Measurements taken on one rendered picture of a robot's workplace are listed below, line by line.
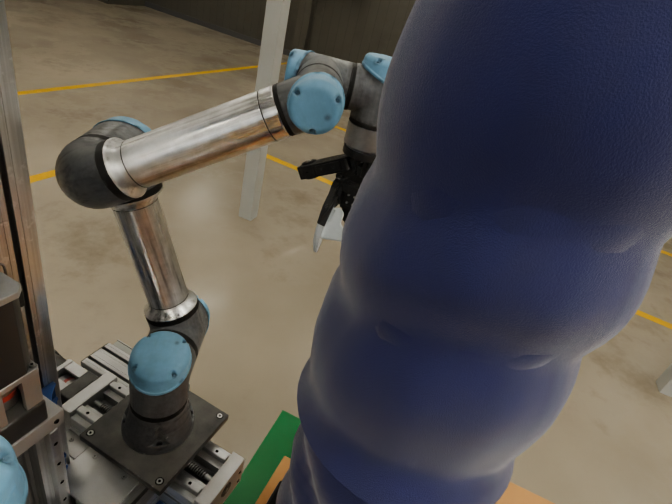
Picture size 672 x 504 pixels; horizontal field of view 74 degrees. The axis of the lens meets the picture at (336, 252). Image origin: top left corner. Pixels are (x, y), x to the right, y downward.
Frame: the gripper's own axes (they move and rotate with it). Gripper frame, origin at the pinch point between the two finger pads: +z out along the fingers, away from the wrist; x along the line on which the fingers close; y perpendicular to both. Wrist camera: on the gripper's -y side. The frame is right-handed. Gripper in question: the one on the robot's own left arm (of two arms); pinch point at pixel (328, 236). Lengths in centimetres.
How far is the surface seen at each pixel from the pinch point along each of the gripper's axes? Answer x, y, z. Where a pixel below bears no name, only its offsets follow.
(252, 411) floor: 61, -38, 152
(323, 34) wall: 910, -453, 86
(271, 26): 218, -156, -1
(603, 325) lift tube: -47, 36, -31
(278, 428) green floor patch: 61, -22, 152
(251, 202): 218, -152, 134
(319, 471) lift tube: -48, 22, -4
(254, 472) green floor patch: 35, -19, 152
